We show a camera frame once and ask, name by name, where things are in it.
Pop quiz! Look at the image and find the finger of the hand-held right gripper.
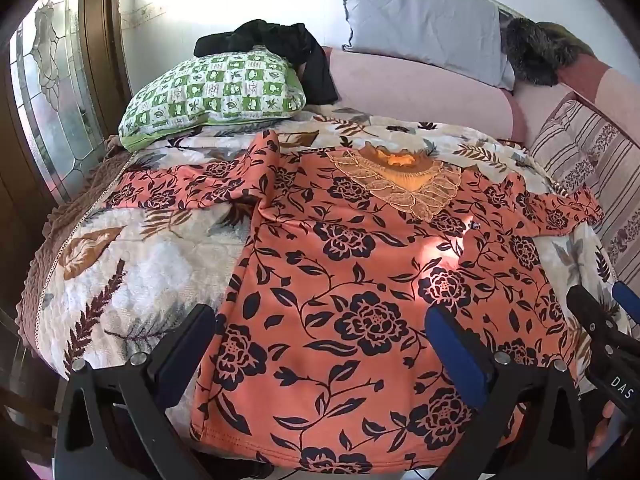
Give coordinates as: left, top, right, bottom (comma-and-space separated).
566, 284, 623, 337
611, 280, 640, 328

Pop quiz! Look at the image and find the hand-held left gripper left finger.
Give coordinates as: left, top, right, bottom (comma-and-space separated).
55, 302, 217, 480

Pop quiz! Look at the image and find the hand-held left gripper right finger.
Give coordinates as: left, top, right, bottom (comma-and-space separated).
424, 304, 592, 480

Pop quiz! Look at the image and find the orange floral shirt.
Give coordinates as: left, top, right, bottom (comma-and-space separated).
106, 129, 607, 477

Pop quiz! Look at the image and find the person's right hand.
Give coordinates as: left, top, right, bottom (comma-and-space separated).
586, 399, 623, 463

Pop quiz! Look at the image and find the leaf print fleece blanket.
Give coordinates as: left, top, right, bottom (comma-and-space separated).
16, 104, 632, 392

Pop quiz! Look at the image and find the striped pink pillow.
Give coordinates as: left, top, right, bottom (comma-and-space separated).
529, 92, 640, 288

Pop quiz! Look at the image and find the pink sofa backrest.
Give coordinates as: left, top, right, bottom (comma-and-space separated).
554, 54, 640, 128

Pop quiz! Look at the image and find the green checkered pillow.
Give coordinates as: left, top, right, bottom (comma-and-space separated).
118, 45, 307, 152

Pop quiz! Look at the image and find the pink bolster cushion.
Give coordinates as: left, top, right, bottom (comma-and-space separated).
320, 45, 527, 142

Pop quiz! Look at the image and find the stained glass window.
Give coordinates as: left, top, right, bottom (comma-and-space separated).
9, 0, 110, 203

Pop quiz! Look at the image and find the black garment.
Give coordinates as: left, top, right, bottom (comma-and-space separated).
193, 19, 340, 106

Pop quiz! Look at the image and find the grey pillow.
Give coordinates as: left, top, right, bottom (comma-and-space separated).
342, 0, 516, 92

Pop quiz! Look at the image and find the brown wooden window frame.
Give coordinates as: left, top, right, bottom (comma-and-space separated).
77, 0, 132, 137

